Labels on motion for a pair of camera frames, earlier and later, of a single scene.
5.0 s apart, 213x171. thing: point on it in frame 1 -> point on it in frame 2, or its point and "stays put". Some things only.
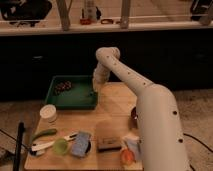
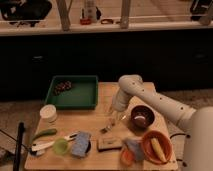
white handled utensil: x=38 y=149 stays put
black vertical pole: x=21 y=131 stays put
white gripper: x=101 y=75 -> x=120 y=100
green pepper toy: x=50 y=131 stays put
